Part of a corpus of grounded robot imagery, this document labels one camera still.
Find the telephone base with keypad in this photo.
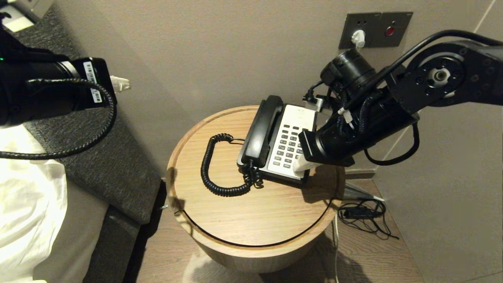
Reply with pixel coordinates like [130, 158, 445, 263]
[237, 103, 317, 185]

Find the black telephone handset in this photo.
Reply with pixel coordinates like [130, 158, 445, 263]
[237, 95, 284, 169]

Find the black phone cord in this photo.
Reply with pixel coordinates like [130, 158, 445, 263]
[201, 134, 263, 197]

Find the folded umbrella white tip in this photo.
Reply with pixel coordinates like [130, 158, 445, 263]
[341, 182, 385, 203]

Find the round wooden side table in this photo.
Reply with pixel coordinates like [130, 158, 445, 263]
[166, 105, 345, 274]

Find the grey fabric headboard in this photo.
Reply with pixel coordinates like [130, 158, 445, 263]
[12, 4, 162, 225]

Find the beige mattress side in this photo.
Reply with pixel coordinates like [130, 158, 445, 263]
[33, 181, 110, 283]

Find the white bed linen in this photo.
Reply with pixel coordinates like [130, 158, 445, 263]
[0, 125, 69, 282]

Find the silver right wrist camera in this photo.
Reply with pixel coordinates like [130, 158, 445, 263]
[303, 96, 327, 112]

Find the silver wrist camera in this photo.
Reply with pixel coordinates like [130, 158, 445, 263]
[303, 96, 327, 112]
[0, 0, 53, 32]

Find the black tangled cable bundle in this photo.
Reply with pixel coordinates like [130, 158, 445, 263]
[337, 199, 399, 241]

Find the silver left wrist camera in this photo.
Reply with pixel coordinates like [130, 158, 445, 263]
[0, 0, 53, 32]

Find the grey wall socket panel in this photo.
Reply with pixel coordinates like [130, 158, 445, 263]
[339, 13, 382, 49]

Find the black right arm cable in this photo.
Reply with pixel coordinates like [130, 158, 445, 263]
[340, 30, 503, 165]

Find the grey switch panel red button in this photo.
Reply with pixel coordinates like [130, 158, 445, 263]
[371, 12, 413, 48]

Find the dark grey bed frame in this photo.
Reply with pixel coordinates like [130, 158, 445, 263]
[83, 206, 141, 283]

